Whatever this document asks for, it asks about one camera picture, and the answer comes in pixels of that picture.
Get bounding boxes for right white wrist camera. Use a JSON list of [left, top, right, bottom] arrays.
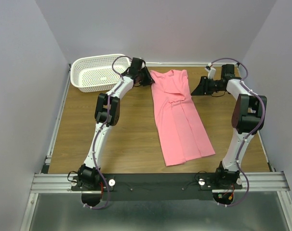
[[204, 63, 216, 79]]

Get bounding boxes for aluminium frame rail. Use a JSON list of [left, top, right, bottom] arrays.
[[20, 172, 292, 231]]

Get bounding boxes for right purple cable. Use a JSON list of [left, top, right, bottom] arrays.
[[206, 58, 267, 208]]

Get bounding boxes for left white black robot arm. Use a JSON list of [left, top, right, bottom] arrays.
[[77, 57, 154, 191]]

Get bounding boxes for white perforated plastic basket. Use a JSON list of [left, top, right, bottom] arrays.
[[70, 54, 131, 93]]

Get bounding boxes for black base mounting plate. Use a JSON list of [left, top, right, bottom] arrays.
[[70, 171, 242, 202]]

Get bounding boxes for pink t shirt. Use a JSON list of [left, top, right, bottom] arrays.
[[150, 70, 215, 166]]

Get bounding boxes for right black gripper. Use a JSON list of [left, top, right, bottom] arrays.
[[190, 76, 224, 96]]

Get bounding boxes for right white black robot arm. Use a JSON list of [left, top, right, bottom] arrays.
[[191, 63, 267, 189]]

